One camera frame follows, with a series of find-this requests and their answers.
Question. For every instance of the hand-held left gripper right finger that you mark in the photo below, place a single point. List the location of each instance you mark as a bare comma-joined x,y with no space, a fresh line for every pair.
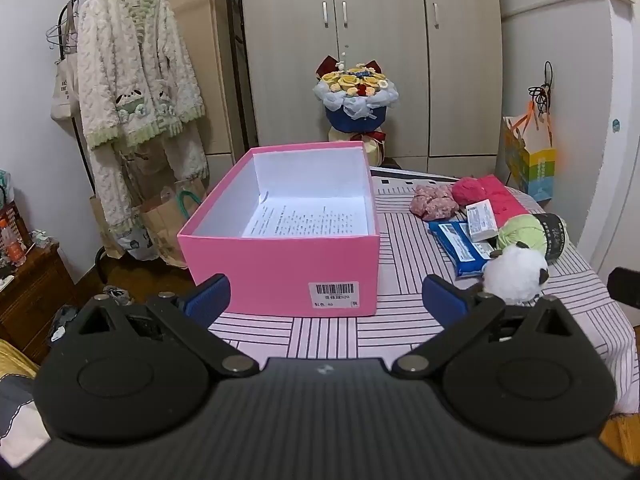
442,300

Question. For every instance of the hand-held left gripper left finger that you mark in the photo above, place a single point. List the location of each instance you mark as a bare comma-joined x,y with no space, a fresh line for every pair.
210,297

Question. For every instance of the blue wet wipes packet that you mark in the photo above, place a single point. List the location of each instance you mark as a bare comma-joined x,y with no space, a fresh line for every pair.
455,242

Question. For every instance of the white plush ball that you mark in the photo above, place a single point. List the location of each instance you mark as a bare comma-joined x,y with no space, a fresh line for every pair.
512,272

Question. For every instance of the pink cardboard box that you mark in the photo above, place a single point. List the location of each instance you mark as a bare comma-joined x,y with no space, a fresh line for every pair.
280,270

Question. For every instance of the small white box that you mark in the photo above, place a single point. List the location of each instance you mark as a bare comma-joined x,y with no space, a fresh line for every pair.
482,220

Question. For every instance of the pink floral cloth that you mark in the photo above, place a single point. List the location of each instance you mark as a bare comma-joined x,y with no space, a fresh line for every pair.
435,202

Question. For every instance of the green yarn ball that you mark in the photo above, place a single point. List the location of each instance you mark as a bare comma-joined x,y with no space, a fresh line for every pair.
522,232

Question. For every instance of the brown paper bag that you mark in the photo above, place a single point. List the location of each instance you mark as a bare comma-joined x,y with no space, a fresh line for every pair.
160,230

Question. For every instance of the printed paper bag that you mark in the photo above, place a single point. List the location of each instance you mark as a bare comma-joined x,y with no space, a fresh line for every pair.
125,242

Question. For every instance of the printed paper sheet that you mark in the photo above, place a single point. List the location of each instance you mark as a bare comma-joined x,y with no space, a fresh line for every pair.
305,217

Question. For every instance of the colourful paper gift bag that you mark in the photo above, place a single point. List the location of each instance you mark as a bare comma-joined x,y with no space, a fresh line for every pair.
537,170

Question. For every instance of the round teal sticker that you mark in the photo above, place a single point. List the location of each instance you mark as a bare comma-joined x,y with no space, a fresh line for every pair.
616,125

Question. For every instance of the brown wooden cabinet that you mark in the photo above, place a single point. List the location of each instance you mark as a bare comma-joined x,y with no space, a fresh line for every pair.
35,300

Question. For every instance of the orange drink bottle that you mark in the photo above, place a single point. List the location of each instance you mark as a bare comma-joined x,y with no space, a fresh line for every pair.
12,245

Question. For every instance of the yellow blanket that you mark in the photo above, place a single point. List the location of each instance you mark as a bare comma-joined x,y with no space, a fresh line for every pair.
12,360

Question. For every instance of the yellow flower bouquet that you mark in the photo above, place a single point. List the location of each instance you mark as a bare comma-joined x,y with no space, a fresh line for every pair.
357,110

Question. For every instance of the white fluffy robe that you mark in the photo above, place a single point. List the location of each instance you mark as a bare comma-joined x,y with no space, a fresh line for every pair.
135,60

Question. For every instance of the cream tote bag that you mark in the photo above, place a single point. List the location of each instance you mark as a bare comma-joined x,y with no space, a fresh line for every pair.
64,90

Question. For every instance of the grey wardrobe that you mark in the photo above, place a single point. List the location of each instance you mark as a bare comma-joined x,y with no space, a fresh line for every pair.
390,35

